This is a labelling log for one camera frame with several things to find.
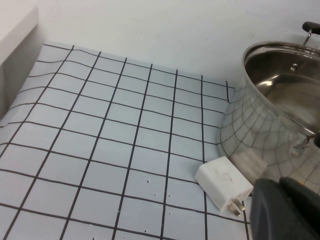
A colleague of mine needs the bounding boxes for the white charger plug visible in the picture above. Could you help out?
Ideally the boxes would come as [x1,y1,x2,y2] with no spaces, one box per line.
[194,156,254,217]

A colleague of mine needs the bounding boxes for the stainless steel pot black handles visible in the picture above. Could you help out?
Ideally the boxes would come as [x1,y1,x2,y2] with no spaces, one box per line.
[218,21,320,198]

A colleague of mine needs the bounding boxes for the grey grid pattern table cloth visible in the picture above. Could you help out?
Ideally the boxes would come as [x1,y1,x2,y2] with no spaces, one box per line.
[0,41,320,240]

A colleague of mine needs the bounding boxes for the white side board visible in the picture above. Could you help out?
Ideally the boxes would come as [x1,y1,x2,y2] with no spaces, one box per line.
[0,6,39,73]

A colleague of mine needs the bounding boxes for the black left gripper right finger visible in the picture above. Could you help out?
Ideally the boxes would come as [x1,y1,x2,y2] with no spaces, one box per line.
[279,176,320,202]

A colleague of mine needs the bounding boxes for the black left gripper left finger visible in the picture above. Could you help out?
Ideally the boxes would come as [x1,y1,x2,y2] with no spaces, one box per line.
[250,177,320,240]

